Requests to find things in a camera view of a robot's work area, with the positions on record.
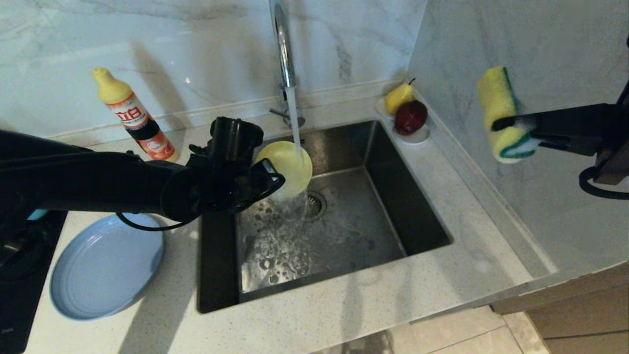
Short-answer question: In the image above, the yellow bowl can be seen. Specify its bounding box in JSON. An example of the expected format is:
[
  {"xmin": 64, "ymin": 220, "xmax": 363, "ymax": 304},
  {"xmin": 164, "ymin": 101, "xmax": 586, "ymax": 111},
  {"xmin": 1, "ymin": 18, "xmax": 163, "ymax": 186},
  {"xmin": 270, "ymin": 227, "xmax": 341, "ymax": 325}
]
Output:
[{"xmin": 255, "ymin": 141, "xmax": 313, "ymax": 199}]

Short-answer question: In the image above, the green and yellow sponge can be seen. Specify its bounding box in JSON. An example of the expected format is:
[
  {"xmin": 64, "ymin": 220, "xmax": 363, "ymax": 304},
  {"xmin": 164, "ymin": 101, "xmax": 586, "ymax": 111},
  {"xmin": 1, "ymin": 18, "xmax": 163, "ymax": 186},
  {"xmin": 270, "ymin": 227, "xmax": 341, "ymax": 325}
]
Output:
[{"xmin": 477, "ymin": 66, "xmax": 541, "ymax": 164}]

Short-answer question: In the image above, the yellow dish soap bottle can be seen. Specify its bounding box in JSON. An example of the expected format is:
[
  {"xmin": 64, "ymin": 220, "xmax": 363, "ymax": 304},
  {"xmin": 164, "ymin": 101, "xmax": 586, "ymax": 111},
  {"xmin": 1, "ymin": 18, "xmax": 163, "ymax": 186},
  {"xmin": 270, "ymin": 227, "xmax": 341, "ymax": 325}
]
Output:
[{"xmin": 92, "ymin": 67, "xmax": 180, "ymax": 163}]

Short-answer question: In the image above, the grey-blue plate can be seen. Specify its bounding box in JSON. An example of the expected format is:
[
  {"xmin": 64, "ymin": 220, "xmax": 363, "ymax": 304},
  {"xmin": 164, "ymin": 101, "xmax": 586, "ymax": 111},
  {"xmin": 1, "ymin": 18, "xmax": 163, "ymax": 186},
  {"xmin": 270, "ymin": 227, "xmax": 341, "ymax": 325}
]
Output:
[{"xmin": 49, "ymin": 212, "xmax": 166, "ymax": 321}]

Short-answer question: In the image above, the metal sink drain strainer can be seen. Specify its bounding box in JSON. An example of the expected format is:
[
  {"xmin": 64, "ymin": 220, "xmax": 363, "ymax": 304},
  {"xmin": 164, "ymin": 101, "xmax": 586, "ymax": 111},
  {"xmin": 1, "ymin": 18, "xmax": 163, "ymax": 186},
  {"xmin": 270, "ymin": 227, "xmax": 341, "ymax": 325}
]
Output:
[{"xmin": 305, "ymin": 191, "xmax": 328, "ymax": 222}]

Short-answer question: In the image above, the stainless steel sink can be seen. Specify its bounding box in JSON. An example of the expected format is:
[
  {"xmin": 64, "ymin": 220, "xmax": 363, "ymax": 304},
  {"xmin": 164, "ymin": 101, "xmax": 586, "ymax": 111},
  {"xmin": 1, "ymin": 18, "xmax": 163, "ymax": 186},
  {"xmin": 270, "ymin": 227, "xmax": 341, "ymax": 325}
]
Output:
[{"xmin": 198, "ymin": 120, "xmax": 452, "ymax": 314}]

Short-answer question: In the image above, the running water stream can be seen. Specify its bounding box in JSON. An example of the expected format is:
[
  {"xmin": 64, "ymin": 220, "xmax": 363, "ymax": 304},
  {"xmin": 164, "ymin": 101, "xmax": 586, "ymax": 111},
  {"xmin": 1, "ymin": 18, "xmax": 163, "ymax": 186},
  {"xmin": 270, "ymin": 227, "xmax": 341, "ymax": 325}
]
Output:
[{"xmin": 286, "ymin": 86, "xmax": 310, "ymax": 207}]

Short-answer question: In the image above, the chrome kitchen faucet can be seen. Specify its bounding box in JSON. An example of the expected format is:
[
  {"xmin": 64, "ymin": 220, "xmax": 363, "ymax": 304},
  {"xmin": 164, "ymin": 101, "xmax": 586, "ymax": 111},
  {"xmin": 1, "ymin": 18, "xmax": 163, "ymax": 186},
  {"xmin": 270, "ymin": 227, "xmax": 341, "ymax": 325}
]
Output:
[{"xmin": 269, "ymin": 0, "xmax": 306, "ymax": 130}]

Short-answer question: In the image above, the yellow pear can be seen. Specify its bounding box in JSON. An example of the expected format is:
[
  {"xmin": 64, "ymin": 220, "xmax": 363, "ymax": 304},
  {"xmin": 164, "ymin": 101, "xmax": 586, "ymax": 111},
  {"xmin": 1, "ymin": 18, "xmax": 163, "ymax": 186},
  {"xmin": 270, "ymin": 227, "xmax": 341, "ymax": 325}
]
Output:
[{"xmin": 385, "ymin": 78, "xmax": 417, "ymax": 115}]

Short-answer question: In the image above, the dark red apple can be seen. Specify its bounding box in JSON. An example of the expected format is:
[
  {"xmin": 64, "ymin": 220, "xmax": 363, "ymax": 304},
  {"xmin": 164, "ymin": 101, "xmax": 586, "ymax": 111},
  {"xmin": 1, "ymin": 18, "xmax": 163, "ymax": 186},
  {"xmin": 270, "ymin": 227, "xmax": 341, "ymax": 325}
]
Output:
[{"xmin": 395, "ymin": 100, "xmax": 429, "ymax": 136}]

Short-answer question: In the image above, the light wood cabinet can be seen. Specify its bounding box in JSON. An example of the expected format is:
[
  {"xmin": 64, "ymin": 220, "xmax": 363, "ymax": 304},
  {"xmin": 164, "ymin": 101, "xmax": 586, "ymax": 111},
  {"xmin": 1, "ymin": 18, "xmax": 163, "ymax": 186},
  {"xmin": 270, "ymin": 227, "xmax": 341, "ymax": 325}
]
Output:
[{"xmin": 490, "ymin": 263, "xmax": 629, "ymax": 354}]

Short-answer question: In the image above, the black induction cooktop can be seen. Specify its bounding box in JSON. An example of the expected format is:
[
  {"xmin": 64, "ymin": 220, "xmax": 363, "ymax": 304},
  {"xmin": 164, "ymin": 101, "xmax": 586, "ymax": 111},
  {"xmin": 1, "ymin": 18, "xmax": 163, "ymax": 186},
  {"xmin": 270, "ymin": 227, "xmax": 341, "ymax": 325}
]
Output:
[{"xmin": 0, "ymin": 209, "xmax": 69, "ymax": 354}]

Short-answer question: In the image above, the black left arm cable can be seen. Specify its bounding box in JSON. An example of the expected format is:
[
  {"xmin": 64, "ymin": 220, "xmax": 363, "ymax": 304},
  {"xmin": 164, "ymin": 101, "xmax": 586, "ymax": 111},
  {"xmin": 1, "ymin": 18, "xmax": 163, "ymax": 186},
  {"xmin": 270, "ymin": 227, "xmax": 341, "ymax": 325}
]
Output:
[{"xmin": 116, "ymin": 211, "xmax": 197, "ymax": 232}]

